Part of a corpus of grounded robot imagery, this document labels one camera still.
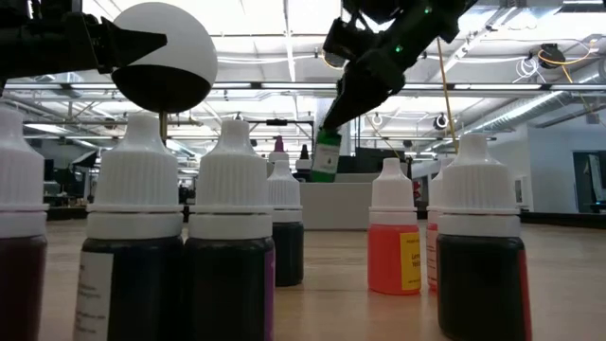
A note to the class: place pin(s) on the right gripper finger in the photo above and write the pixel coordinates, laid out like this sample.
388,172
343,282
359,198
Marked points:
348,106

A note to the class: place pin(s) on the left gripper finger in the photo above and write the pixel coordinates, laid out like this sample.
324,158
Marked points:
128,46

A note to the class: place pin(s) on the large green-tip colouring bottle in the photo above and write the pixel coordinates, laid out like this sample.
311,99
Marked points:
326,158

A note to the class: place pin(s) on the large purple-tip colouring bottle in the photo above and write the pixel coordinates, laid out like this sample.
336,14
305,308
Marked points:
279,144

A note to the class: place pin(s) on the grey plastic bin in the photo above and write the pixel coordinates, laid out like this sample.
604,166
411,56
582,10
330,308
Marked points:
336,206

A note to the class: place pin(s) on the small orange white-label dropper bottle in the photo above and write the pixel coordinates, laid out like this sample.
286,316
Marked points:
431,256

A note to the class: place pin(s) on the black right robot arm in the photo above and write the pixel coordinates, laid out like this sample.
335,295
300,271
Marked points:
454,14

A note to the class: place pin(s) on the white globe lamp black base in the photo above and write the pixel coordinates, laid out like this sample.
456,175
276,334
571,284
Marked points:
180,47

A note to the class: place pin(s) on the black perforated computer case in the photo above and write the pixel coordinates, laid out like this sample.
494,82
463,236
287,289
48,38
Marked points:
364,161

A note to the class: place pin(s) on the background office desk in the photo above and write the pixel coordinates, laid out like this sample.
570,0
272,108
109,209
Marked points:
57,184

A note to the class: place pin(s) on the small navy dropper bottle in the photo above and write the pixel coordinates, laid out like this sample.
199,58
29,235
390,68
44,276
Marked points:
286,251

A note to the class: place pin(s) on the small orange yellow-label dropper bottle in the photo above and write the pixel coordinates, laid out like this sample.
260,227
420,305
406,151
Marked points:
388,260

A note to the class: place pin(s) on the small purple-label dropper bottle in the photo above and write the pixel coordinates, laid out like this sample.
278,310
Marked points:
227,284

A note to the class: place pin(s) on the small red-label dropper bottle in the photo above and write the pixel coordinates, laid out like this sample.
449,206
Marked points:
478,284

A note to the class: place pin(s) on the dark doorway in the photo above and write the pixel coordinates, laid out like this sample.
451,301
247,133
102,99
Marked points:
587,184

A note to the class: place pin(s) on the small black white-label dropper bottle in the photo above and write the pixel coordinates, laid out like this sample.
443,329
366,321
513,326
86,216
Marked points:
142,284

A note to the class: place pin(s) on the small dark red dropper bottle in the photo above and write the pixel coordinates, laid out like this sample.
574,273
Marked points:
19,284

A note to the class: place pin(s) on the silver ventilation duct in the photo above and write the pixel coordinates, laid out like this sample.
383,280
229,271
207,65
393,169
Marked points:
511,116

